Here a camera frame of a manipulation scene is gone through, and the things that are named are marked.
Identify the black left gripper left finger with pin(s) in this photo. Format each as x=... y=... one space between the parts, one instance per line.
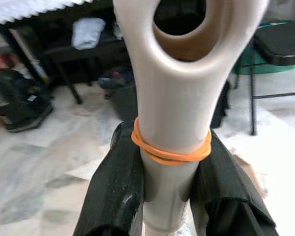
x=112 y=191

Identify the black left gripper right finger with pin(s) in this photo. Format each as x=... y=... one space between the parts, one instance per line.
x=223 y=186

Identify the orange rubber band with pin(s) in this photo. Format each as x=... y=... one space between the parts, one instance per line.
x=172 y=158

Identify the beige hand broom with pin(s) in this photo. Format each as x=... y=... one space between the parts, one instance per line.
x=174 y=105

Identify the black floor bag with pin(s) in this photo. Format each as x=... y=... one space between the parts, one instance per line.
x=19 y=105

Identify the black waste bin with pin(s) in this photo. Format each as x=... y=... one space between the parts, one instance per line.
x=125 y=103

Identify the black table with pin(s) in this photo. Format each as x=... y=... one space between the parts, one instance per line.
x=68 y=81

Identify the black folding chair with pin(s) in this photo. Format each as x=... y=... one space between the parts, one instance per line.
x=280 y=44

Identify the folded grey shirt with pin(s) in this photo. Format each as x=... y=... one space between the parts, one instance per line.
x=88 y=33

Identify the white lace tablecloth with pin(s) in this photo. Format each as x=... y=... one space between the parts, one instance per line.
x=26 y=9

